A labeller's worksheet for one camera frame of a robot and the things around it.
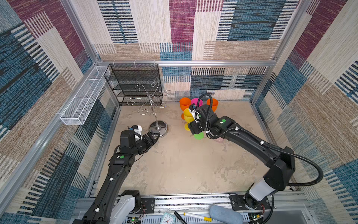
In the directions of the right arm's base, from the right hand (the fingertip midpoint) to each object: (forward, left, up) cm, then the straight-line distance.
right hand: (197, 123), depth 81 cm
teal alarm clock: (-43, +16, -19) cm, 50 cm away
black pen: (-42, +11, -20) cm, 48 cm away
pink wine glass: (+29, -2, -10) cm, 31 cm away
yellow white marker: (-43, -1, -20) cm, 47 cm away
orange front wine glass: (+26, +6, -9) cm, 28 cm away
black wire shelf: (+39, +50, +6) cm, 64 cm away
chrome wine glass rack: (+10, +26, +11) cm, 30 cm away
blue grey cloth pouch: (-42, -11, -17) cm, 47 cm away
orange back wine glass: (+22, -15, -6) cm, 27 cm away
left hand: (-8, +22, -1) cm, 24 cm away
